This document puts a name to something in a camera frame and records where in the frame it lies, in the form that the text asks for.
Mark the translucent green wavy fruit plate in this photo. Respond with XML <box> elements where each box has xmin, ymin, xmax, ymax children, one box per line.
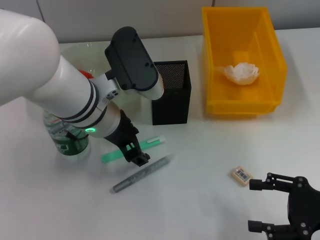
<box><xmin>59</xmin><ymin>42</ymin><xmax>153</xmax><ymax>125</ymax></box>

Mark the left gripper cable with connector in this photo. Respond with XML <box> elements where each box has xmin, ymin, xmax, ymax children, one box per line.
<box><xmin>65</xmin><ymin>129</ymin><xmax>79</xmax><ymax>140</ymax></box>

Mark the black mesh pen holder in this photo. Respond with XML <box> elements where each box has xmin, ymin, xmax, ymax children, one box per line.
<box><xmin>152</xmin><ymin>59</ymin><xmax>192</xmax><ymax>126</ymax></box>

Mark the red-orange toy orange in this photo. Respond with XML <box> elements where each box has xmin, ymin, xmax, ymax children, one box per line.
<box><xmin>79</xmin><ymin>69</ymin><xmax>95</xmax><ymax>80</ymax></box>

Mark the beige eraser with barcode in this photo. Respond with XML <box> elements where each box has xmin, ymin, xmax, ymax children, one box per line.
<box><xmin>229</xmin><ymin>166</ymin><xmax>254</xmax><ymax>187</ymax></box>

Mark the mint green pen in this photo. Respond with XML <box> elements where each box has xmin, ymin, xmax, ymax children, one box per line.
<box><xmin>101</xmin><ymin>135</ymin><xmax>166</xmax><ymax>164</ymax></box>

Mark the yellow plastic bin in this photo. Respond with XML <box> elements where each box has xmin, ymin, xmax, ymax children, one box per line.
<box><xmin>201</xmin><ymin>6</ymin><xmax>288</xmax><ymax>116</ymax></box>

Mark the white paper ball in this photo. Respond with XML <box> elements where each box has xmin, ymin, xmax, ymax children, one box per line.
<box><xmin>216</xmin><ymin>62</ymin><xmax>261</xmax><ymax>86</ymax></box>

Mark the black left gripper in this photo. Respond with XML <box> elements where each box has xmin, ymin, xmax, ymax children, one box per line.
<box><xmin>103</xmin><ymin>109</ymin><xmax>151</xmax><ymax>168</ymax></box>

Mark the grey marker pen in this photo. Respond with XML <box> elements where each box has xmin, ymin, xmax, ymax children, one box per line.
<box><xmin>109</xmin><ymin>154</ymin><xmax>176</xmax><ymax>194</ymax></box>

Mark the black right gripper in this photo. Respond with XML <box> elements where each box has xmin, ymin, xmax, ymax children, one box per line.
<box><xmin>247</xmin><ymin>172</ymin><xmax>320</xmax><ymax>240</ymax></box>

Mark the clear green-label water bottle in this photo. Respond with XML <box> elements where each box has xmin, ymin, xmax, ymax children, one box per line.
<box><xmin>42</xmin><ymin>109</ymin><xmax>90</xmax><ymax>161</ymax></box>

